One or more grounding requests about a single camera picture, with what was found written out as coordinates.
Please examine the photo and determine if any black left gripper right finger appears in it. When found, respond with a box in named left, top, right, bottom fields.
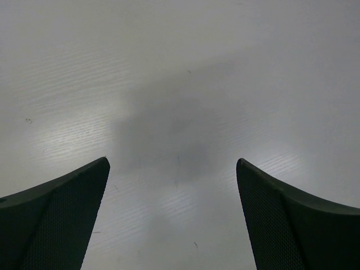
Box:
left=236, top=159, right=359, bottom=269

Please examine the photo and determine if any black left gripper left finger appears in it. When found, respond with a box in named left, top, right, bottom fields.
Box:
left=1, top=157, right=110, bottom=269

